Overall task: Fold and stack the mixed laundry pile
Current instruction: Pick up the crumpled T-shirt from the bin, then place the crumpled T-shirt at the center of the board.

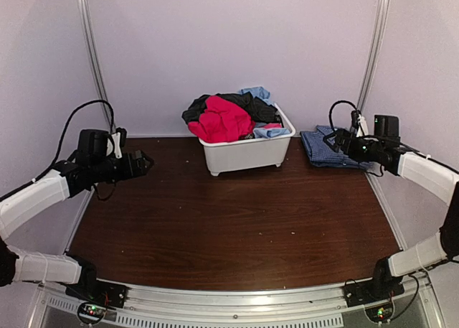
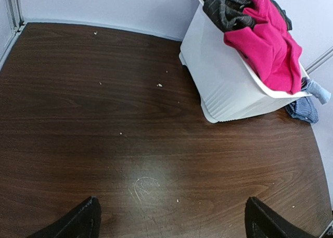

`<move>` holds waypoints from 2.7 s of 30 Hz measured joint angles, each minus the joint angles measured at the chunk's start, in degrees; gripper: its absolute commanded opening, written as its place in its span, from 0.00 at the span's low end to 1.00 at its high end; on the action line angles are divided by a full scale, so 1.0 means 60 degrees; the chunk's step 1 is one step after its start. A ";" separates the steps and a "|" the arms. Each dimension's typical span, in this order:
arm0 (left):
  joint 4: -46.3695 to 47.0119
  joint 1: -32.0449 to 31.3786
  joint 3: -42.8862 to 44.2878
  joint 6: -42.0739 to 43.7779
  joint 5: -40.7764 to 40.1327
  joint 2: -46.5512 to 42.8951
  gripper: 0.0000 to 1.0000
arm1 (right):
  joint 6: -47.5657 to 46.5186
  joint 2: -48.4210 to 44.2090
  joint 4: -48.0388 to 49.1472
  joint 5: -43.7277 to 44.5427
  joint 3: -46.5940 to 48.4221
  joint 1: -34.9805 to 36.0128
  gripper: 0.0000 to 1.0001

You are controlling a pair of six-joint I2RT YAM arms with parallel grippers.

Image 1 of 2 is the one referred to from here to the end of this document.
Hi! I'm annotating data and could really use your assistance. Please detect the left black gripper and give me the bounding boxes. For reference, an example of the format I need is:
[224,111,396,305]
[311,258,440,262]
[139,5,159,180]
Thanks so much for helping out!
[90,150,153,184]

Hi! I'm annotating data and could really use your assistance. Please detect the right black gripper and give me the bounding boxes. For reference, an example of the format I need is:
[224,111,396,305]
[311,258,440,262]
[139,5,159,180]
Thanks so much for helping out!
[323,129,384,163]

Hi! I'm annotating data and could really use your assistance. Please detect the red t-shirt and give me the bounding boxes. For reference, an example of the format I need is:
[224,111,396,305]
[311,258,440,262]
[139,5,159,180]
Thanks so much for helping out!
[187,95,255,144]

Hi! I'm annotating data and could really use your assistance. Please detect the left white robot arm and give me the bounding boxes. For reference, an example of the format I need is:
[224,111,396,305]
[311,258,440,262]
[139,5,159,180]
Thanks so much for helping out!
[1,150,154,302]

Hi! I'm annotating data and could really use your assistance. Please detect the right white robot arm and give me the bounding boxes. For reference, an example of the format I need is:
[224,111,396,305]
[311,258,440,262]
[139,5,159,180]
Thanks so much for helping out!
[323,128,458,301]

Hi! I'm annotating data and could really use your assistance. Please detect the white plastic laundry bin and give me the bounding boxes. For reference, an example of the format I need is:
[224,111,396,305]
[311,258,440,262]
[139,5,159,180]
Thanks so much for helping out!
[199,103,296,177]

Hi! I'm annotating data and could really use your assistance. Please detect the folded blue checkered shirt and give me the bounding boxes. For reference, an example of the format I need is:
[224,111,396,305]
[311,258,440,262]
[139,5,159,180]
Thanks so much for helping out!
[300,125,372,170]

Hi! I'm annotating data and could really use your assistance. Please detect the pink garment in bin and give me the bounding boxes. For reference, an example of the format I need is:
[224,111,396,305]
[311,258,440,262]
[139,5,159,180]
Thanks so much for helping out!
[263,123,283,129]

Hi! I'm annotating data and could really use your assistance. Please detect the black striped shirt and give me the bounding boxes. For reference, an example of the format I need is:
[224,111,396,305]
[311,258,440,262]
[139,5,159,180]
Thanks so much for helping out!
[181,93,282,124]

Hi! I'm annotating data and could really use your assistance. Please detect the light blue shirt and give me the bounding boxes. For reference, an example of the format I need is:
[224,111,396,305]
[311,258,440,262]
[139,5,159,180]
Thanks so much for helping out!
[239,87,290,139]

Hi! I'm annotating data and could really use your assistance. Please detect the left circuit board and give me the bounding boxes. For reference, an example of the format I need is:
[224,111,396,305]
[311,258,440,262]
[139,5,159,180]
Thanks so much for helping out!
[77,302,108,325]

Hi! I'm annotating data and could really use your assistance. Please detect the circuit board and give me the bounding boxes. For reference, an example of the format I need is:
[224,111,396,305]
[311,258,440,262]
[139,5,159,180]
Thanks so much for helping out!
[364,301,394,324]
[77,302,108,325]

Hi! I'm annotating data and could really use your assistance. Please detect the right circuit board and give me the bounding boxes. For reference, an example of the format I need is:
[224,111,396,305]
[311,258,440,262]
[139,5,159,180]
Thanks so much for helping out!
[364,301,394,324]

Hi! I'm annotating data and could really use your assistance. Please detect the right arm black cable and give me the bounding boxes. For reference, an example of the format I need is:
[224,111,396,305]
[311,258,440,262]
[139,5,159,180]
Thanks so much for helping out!
[328,100,361,135]

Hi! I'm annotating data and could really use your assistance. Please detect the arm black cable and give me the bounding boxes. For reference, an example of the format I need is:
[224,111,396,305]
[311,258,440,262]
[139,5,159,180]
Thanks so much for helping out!
[53,99,118,167]
[328,100,361,135]

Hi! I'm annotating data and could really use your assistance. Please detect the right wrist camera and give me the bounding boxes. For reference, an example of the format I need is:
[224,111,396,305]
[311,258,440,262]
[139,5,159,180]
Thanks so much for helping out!
[351,110,369,137]

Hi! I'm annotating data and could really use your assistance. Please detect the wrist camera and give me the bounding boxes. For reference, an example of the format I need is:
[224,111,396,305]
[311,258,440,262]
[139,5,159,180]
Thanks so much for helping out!
[106,127,127,159]
[351,110,369,137]

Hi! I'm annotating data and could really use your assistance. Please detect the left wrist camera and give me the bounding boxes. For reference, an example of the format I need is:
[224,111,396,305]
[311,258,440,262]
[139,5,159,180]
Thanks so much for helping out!
[106,127,127,159]

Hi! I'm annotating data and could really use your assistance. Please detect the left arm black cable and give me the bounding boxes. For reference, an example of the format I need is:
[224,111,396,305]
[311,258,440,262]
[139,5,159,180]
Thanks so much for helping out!
[53,99,118,167]

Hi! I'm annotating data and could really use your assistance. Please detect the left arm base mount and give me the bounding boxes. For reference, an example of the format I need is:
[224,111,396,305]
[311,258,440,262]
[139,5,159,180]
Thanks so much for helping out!
[65,280,128,309]

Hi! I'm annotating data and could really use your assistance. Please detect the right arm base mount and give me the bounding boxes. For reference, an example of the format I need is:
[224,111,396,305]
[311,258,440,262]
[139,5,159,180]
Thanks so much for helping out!
[343,279,404,307]

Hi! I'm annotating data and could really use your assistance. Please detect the right aluminium frame post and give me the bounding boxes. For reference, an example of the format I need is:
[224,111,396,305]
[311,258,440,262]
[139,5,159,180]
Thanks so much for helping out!
[357,0,390,111]

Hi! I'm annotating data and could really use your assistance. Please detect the aluminium frame post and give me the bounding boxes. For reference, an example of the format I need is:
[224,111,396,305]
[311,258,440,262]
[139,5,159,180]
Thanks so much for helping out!
[77,0,116,132]
[357,0,390,111]

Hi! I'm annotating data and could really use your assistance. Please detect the front aluminium rail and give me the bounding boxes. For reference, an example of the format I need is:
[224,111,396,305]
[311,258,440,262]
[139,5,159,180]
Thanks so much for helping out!
[26,273,445,327]

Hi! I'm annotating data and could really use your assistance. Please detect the left aluminium frame post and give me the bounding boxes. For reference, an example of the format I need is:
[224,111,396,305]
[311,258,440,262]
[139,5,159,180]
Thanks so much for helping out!
[77,0,116,132]

